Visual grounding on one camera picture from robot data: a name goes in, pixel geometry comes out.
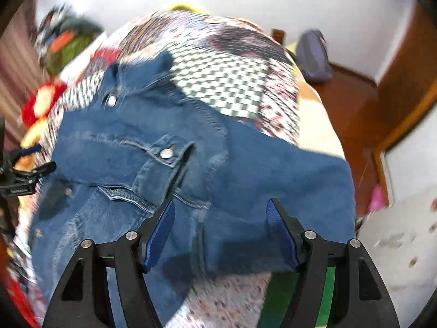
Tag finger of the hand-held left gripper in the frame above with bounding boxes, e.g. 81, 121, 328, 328
13, 162, 57, 184
10, 144, 42, 159

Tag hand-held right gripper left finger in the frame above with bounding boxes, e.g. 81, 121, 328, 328
43, 198, 176, 328

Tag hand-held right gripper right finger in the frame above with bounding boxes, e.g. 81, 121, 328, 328
265, 198, 400, 328

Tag blue denim jeans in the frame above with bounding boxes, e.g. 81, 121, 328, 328
29, 53, 357, 328

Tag pile of colourful clothes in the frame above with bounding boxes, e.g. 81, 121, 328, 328
34, 3, 103, 76

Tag red and yellow plush toy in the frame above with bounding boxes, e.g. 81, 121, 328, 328
19, 78, 69, 147

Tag striped curtain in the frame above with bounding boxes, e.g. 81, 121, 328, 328
0, 3, 48, 144

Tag pink item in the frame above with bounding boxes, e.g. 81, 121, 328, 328
369, 184, 388, 212

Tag white spotted cloth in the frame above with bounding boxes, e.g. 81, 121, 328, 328
355, 191, 437, 315

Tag patchwork printed bedsheet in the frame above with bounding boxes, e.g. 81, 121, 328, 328
7, 8, 345, 328

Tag blue bag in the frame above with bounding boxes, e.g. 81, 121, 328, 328
295, 29, 333, 83

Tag yellow cloth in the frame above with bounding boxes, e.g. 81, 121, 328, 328
167, 3, 214, 13

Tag wooden door frame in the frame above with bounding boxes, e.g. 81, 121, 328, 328
372, 2, 437, 209

